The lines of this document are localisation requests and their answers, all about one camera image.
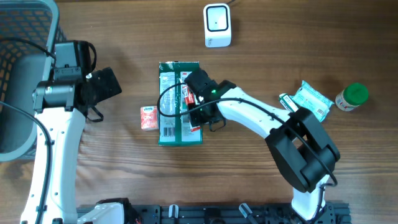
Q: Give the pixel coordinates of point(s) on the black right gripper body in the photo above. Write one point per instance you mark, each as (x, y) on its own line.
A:
(199, 116)

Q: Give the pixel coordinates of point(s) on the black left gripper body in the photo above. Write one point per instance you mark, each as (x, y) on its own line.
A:
(106, 87)

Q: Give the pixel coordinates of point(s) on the red stick sachet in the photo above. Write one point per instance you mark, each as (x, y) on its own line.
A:
(189, 102)

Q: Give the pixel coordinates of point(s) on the green 3M gloves package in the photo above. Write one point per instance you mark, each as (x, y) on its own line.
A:
(172, 130)

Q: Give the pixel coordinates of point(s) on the orange Kleenex tissue pack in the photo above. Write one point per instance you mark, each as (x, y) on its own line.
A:
(149, 118)

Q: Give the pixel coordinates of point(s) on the black white small box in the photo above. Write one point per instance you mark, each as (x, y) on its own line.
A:
(287, 102)

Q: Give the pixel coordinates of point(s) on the mint green wipes pack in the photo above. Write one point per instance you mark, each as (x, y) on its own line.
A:
(309, 98)

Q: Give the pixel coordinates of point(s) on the green lid white jar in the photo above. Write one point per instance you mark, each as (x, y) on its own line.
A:
(353, 96)

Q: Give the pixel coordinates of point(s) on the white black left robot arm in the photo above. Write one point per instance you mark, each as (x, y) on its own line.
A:
(61, 107)

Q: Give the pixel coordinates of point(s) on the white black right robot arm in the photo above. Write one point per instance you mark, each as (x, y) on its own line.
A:
(302, 150)

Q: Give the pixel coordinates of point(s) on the white barcode scanner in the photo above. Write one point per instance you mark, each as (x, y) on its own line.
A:
(217, 25)

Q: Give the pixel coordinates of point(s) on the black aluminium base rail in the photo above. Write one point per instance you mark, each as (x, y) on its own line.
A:
(269, 213)

